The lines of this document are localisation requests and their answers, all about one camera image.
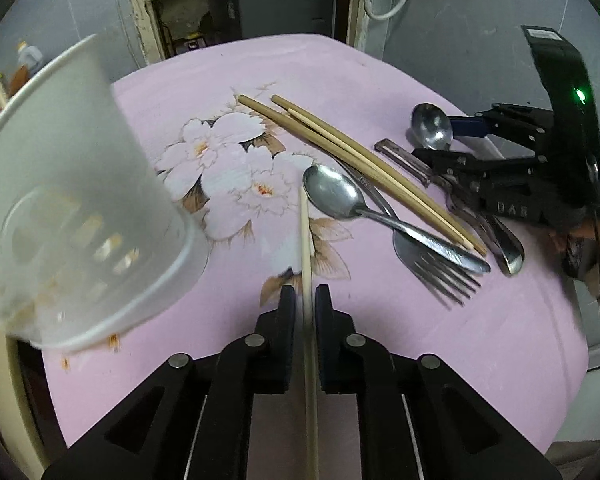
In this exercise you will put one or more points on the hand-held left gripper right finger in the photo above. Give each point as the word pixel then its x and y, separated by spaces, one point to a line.
pixel 324 320

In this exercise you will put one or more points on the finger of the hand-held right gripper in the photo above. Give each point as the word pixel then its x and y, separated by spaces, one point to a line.
pixel 520 125
pixel 480 172

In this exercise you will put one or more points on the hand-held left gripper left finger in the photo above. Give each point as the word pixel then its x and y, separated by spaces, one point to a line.
pixel 286 320

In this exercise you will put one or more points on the pale wooden chopstick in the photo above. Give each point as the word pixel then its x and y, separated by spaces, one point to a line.
pixel 307 260
pixel 300 117

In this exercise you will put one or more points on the round metal spoon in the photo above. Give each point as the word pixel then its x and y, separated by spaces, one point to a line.
pixel 430 127

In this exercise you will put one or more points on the metal peeler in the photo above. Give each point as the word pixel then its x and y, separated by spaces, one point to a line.
pixel 400 157

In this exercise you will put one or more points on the metal fork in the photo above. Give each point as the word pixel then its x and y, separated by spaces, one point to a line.
pixel 430 270

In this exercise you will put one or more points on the white plastic utensil holder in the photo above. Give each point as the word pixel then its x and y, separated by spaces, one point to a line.
pixel 80 185

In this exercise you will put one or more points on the slim metal spoon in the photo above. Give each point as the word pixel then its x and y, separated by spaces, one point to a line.
pixel 510 255

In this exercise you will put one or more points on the pink floral tablecloth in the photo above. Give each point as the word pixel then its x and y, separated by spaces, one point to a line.
pixel 205 285

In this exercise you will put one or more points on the large metal spoon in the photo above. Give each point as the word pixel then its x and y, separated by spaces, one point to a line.
pixel 330 192

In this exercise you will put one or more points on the brown wooden chopstick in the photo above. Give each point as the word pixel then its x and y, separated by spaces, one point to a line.
pixel 280 120
pixel 325 129

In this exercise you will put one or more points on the grey metal cabinet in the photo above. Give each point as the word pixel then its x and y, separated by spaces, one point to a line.
pixel 280 5

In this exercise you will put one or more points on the plastic bottle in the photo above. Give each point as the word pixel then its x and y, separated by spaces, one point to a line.
pixel 29 57

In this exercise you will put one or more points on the cream door frame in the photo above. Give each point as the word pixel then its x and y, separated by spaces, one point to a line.
pixel 145 25

